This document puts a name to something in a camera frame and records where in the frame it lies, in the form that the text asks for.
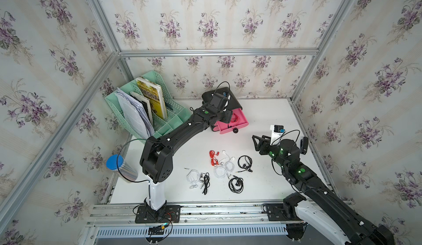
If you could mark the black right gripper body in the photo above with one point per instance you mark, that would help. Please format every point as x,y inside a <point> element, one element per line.
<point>273,151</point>

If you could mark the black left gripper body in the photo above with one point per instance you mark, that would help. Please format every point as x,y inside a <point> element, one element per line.
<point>223,116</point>

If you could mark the pink top drawer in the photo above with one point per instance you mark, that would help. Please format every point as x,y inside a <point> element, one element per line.
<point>223,128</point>

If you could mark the red earphones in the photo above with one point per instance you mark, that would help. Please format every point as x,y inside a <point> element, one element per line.
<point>214,160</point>
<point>235,120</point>

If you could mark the white earphones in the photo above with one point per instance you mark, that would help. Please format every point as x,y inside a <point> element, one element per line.
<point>194,178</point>
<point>225,166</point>

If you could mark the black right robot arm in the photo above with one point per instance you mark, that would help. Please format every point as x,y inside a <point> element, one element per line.
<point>326,195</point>

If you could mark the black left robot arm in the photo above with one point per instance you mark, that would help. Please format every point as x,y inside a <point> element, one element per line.
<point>157,157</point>

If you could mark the black drawer cabinet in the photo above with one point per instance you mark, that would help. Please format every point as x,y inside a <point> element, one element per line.
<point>232,103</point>

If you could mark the black earphones upper right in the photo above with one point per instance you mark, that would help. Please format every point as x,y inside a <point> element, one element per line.
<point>244,163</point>

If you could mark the black earphones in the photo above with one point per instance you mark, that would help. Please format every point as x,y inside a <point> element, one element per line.
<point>236,185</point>
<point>244,163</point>
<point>205,180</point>

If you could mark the black earphones lower right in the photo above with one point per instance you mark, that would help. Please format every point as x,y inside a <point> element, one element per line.
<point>236,185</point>

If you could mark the black earphones left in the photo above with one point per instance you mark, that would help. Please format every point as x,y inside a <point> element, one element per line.
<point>205,180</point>

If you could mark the black stapler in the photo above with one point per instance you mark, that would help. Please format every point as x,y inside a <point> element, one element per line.
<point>304,145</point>

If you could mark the yellow book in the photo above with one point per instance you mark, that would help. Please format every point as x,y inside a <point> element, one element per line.
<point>155,95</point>

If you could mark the green desk organizer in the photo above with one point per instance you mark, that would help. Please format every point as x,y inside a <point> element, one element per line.
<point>177,114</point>

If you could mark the black white notebook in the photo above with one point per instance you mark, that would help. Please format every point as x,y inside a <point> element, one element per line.
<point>145,103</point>

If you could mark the white paper stack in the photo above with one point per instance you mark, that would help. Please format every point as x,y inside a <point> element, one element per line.
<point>134,114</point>

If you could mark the blue lid container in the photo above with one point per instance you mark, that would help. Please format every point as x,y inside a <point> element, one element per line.
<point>118,164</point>

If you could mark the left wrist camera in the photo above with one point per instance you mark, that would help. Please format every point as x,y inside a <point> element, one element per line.
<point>218,102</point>

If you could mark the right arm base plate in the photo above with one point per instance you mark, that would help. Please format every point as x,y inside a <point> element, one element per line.
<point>280,212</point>

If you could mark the aluminium front rail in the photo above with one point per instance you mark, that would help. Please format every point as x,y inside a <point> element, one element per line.
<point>195,220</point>

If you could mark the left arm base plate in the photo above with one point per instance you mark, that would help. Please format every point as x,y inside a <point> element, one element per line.
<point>144,214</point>

